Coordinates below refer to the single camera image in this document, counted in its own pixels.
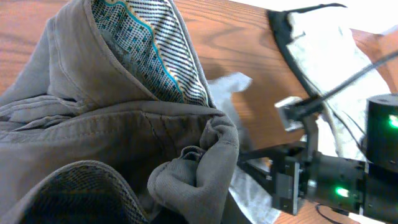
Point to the grey shorts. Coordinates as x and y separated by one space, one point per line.
112 121

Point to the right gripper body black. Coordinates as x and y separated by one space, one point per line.
335 182

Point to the white garment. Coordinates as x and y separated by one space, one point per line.
324 50

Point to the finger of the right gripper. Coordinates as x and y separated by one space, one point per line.
263 178
259 153

